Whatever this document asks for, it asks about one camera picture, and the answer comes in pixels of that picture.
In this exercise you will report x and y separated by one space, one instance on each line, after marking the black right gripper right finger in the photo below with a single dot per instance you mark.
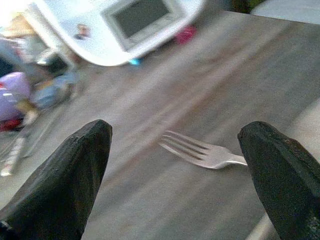
287 190

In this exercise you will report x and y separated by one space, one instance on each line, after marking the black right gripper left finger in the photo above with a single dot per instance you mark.
55 197

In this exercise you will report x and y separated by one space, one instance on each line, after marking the steel fork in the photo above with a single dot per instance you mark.
212 157

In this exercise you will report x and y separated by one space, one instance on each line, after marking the small purple plastic bowl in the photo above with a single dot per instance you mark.
13 95

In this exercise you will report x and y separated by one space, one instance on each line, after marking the small dark glass jar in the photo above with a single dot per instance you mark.
56 63

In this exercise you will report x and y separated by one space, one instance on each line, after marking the grey wooden table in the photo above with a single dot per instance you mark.
200 87

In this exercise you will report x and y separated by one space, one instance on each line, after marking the white kitchen machine with screen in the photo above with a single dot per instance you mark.
87 37

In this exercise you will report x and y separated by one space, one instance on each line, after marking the white plastic folding table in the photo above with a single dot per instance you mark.
287 11

